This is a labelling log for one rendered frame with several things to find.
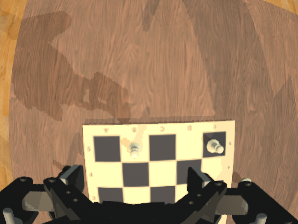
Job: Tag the chessboard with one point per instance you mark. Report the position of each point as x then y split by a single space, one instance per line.
159 173

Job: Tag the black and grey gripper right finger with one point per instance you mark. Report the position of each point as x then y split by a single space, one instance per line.
201 202

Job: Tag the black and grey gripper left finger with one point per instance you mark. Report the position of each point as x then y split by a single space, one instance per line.
21 200

